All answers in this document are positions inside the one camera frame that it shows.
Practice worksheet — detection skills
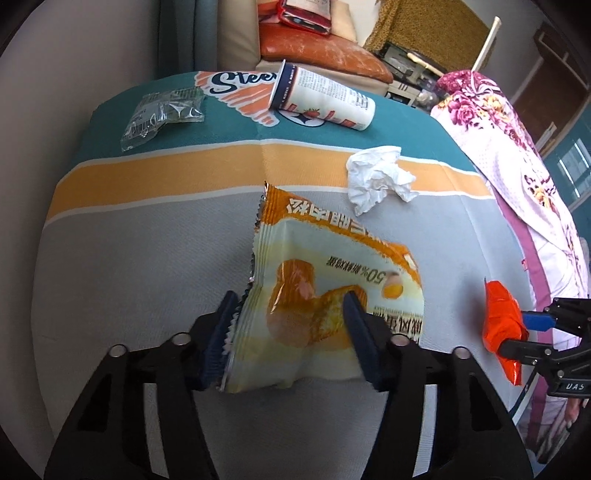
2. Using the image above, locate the black audio device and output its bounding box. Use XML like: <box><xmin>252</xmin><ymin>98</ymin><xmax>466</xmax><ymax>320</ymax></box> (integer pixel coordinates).
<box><xmin>379</xmin><ymin>41</ymin><xmax>446</xmax><ymax>109</ymax></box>

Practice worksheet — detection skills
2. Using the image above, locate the crumpled white tissue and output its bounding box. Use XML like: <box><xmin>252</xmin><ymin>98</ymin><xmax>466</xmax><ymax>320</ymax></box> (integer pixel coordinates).
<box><xmin>346</xmin><ymin>146</ymin><xmax>419</xmax><ymax>217</ymax></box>

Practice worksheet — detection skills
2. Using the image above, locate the brown wooden cabinet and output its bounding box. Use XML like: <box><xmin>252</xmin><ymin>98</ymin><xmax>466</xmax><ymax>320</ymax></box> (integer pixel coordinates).
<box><xmin>508</xmin><ymin>23</ymin><xmax>591</xmax><ymax>153</ymax></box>

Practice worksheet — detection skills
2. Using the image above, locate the pink bed sheet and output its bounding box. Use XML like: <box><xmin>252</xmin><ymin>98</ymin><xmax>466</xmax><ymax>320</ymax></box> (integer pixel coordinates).
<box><xmin>503</xmin><ymin>198</ymin><xmax>591</xmax><ymax>462</ymax></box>

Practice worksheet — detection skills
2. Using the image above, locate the orange seat cushion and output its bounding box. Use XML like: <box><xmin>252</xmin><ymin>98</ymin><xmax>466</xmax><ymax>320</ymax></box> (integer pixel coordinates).
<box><xmin>259</xmin><ymin>21</ymin><xmax>392</xmax><ymax>84</ymax></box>

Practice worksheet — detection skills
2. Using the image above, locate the white yogurt cup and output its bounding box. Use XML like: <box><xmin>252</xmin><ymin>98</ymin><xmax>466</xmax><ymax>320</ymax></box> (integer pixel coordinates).
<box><xmin>269</xmin><ymin>60</ymin><xmax>376</xmax><ymax>131</ymax></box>

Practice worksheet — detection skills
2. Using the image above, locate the leopard print cloth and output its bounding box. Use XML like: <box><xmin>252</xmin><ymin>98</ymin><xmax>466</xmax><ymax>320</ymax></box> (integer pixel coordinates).
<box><xmin>362</xmin><ymin>0</ymin><xmax>492</xmax><ymax>75</ymax></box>

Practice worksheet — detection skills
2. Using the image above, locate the clear green plastic wrapper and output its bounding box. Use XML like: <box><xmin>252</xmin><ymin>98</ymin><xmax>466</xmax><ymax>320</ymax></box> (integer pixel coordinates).
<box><xmin>120</xmin><ymin>88</ymin><xmax>206</xmax><ymax>153</ymax></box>

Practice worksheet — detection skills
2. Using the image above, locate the red orange wrapper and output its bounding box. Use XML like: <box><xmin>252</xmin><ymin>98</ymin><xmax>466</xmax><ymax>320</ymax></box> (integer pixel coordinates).
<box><xmin>482</xmin><ymin>277</ymin><xmax>529</xmax><ymax>386</ymax></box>

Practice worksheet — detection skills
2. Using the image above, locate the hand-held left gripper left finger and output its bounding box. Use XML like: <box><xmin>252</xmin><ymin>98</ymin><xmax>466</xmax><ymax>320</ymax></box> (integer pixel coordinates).
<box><xmin>44</xmin><ymin>291</ymin><xmax>239</xmax><ymax>480</ymax></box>

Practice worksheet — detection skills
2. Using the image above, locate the grey curtain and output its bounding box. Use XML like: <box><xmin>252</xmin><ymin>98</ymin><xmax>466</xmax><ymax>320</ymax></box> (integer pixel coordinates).
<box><xmin>157</xmin><ymin>0</ymin><xmax>222</xmax><ymax>81</ymax></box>

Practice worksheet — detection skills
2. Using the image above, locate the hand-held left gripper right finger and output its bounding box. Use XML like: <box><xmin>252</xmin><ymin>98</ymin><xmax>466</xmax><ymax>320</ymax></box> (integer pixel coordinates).
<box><xmin>342</xmin><ymin>290</ymin><xmax>536</xmax><ymax>480</ymax></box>

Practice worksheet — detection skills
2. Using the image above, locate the floral pink blanket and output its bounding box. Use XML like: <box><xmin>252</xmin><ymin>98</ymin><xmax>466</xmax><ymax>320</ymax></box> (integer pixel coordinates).
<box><xmin>429</xmin><ymin>69</ymin><xmax>585</xmax><ymax>259</ymax></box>

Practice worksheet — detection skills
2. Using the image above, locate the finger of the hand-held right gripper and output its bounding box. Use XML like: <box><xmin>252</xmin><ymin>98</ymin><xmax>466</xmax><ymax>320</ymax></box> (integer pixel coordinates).
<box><xmin>501</xmin><ymin>339</ymin><xmax>591</xmax><ymax>370</ymax></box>
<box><xmin>522</xmin><ymin>298</ymin><xmax>591</xmax><ymax>335</ymax></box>

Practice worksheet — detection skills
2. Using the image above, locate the beige pillow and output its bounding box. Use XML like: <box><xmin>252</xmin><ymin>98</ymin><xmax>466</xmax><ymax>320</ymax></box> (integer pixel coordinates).
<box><xmin>329</xmin><ymin>0</ymin><xmax>361</xmax><ymax>44</ymax></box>

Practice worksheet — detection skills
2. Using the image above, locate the orange white snack packet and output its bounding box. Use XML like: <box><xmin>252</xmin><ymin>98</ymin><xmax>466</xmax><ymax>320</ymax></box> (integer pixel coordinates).
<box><xmin>217</xmin><ymin>181</ymin><xmax>426</xmax><ymax>394</ymax></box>

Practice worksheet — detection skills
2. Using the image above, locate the striped teal orange tablecloth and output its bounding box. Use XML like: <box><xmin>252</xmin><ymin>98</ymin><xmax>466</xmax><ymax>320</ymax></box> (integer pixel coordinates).
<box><xmin>30</xmin><ymin>69</ymin><xmax>536</xmax><ymax>480</ymax></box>

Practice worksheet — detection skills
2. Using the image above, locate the white pole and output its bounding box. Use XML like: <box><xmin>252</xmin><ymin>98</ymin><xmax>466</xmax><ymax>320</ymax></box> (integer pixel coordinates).
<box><xmin>471</xmin><ymin>16</ymin><xmax>502</xmax><ymax>72</ymax></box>

